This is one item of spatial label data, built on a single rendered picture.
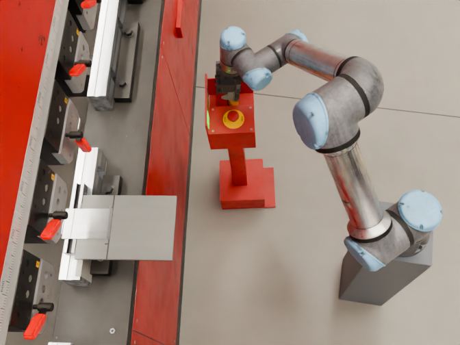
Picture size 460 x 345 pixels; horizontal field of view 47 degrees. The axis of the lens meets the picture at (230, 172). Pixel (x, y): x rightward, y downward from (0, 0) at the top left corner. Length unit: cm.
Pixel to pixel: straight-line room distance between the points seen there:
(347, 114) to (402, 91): 163
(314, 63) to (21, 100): 72
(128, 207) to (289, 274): 111
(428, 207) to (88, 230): 90
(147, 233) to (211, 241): 103
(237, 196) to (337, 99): 126
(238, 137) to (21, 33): 87
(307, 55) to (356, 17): 160
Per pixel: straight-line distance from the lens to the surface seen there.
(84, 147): 137
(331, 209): 250
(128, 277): 156
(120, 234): 146
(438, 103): 283
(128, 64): 182
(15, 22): 115
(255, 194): 238
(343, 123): 121
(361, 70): 126
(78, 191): 155
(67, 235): 151
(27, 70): 118
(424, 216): 147
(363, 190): 133
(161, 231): 144
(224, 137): 179
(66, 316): 159
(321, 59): 141
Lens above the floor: 235
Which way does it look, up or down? 67 degrees down
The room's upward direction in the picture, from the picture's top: 10 degrees counter-clockwise
